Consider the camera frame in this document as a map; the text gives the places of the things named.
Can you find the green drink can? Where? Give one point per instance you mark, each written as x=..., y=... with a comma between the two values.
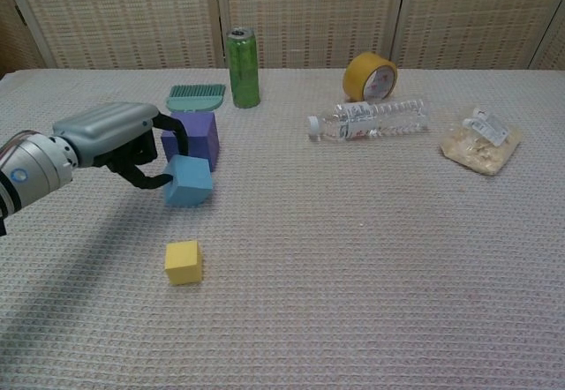
x=243, y=72

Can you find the teal hand brush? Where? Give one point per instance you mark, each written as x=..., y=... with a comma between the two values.
x=194, y=101

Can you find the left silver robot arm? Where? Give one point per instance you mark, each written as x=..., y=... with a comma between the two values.
x=31, y=169

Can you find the clear bag of snacks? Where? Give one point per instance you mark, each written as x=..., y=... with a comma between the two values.
x=479, y=147

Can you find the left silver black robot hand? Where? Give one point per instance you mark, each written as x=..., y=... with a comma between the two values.
x=106, y=125

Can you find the white waffle-weave tablecloth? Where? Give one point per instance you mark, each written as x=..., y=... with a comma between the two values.
x=353, y=275

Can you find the yellow packing tape roll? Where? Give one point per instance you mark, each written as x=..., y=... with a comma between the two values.
x=357, y=77

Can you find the beige woven folding screen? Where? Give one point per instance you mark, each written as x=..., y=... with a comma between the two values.
x=309, y=10

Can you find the small yellow foam cube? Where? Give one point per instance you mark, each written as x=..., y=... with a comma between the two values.
x=183, y=263

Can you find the clear plastic water bottle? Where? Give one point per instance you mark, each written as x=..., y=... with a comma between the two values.
x=371, y=120

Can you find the large purple foam cube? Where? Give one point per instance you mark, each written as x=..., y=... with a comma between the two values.
x=204, y=136

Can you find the medium blue foam cube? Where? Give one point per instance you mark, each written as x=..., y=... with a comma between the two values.
x=187, y=182

